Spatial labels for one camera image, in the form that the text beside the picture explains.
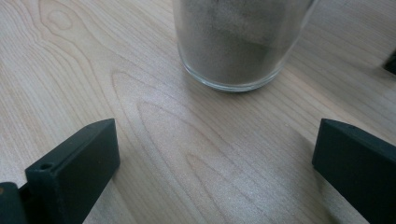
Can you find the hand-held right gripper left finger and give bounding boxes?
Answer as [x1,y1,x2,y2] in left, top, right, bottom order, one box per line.
[18,118,121,224]

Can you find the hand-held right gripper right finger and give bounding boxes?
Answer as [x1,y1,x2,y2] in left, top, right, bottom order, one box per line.
[312,118,396,224]

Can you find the black low shelf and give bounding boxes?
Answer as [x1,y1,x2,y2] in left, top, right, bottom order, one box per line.
[382,49,396,77]

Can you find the glass jar with brown powder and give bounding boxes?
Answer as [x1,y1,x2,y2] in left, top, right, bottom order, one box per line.
[172,0,318,93]

